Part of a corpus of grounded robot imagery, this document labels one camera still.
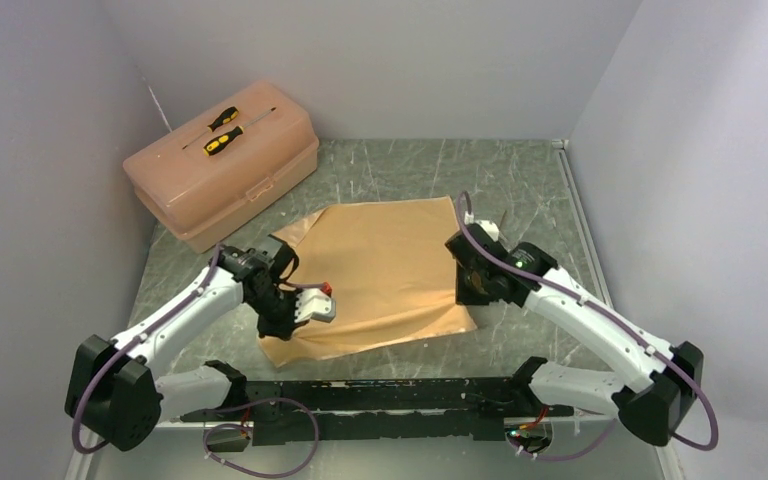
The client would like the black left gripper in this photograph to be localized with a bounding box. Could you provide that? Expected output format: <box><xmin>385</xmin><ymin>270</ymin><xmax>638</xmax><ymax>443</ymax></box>
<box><xmin>247</xmin><ymin>283</ymin><xmax>310</xmax><ymax>340</ymax></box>

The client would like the orange cloth napkin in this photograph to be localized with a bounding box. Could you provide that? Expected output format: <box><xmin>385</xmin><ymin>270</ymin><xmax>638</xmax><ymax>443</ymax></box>
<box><xmin>259</xmin><ymin>197</ymin><xmax>476</xmax><ymax>367</ymax></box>

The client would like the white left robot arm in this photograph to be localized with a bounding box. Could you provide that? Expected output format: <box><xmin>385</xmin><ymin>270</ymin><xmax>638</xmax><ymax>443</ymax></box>
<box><xmin>64</xmin><ymin>235</ymin><xmax>328</xmax><ymax>454</ymax></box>

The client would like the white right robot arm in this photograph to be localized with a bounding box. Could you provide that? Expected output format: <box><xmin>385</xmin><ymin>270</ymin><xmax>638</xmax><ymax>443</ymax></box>
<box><xmin>445</xmin><ymin>221</ymin><xmax>704</xmax><ymax>447</ymax></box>

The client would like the pink plastic toolbox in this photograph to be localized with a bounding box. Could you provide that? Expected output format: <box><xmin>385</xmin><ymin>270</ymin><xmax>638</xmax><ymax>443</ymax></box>
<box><xmin>123</xmin><ymin>81</ymin><xmax>319</xmax><ymax>253</ymax></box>

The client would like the lower yellow black screwdriver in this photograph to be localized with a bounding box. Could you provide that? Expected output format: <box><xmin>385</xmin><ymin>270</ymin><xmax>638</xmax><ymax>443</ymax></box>
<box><xmin>215</xmin><ymin>107</ymin><xmax>276</xmax><ymax>155</ymax></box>

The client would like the yellow black screwdriver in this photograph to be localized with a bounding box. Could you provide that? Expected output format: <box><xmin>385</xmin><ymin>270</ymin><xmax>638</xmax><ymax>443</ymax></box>
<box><xmin>215</xmin><ymin>107</ymin><xmax>276</xmax><ymax>155</ymax></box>
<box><xmin>203</xmin><ymin>106</ymin><xmax>239</xmax><ymax>156</ymax></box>

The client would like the upper yellow black screwdriver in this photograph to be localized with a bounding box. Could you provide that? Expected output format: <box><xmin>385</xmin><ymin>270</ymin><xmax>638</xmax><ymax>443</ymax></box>
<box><xmin>203</xmin><ymin>106</ymin><xmax>239</xmax><ymax>156</ymax></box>

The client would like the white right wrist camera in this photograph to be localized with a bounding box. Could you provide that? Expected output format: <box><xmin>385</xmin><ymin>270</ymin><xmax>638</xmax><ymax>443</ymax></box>
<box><xmin>463</xmin><ymin>212</ymin><xmax>500</xmax><ymax>242</ymax></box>

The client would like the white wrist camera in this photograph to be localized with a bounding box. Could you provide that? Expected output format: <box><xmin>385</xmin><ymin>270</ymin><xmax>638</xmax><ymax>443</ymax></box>
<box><xmin>294</xmin><ymin>283</ymin><xmax>336</xmax><ymax>325</ymax></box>
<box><xmin>463</xmin><ymin>212</ymin><xmax>500</xmax><ymax>242</ymax></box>

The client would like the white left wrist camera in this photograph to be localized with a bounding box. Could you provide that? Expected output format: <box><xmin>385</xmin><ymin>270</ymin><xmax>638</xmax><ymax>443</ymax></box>
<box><xmin>294</xmin><ymin>283</ymin><xmax>336</xmax><ymax>325</ymax></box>

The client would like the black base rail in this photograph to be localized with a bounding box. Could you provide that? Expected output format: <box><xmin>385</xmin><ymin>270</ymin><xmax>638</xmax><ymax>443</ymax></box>
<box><xmin>182</xmin><ymin>357</ymin><xmax>572</xmax><ymax>446</ymax></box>

